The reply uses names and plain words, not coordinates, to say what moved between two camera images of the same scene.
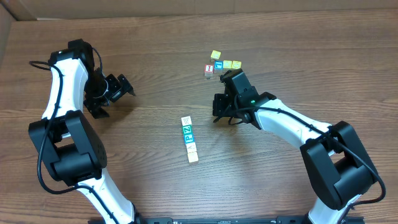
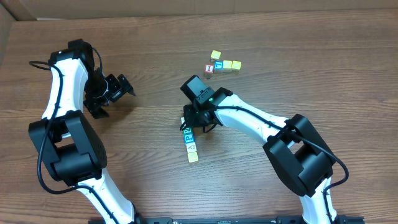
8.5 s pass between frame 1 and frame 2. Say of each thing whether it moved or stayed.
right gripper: moved
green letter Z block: stayed
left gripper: stayed
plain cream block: stayed
